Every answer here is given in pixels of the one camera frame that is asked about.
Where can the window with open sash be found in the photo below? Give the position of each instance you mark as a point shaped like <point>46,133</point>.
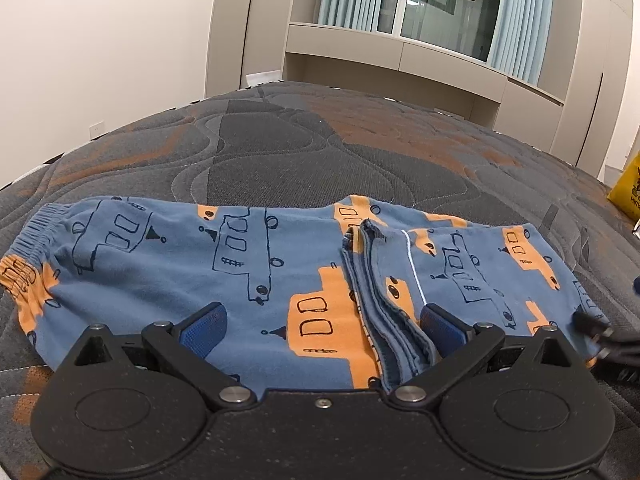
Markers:
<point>440,5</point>

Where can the beige window seat cabinet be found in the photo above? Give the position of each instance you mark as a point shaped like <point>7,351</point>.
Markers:
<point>425,67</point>

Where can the beige wardrobe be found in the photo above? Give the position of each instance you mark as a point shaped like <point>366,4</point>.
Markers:
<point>595,75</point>
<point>235,25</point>

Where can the blue pants with orange print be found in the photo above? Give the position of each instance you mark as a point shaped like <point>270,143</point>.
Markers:
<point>280,280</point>

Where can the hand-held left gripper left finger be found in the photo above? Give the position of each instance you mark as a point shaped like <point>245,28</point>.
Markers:
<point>202,331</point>

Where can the white wall socket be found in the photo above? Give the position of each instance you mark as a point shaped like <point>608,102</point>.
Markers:
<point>96,129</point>

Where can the grey quilted mattress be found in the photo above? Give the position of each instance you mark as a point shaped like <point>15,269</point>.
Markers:
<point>280,150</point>

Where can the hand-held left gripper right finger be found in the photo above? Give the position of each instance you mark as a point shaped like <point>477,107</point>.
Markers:
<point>445,330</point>

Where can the yellow shopping bag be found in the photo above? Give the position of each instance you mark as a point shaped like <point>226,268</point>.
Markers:
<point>627,190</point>

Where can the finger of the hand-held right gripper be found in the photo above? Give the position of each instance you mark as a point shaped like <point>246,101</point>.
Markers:
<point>607,340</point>

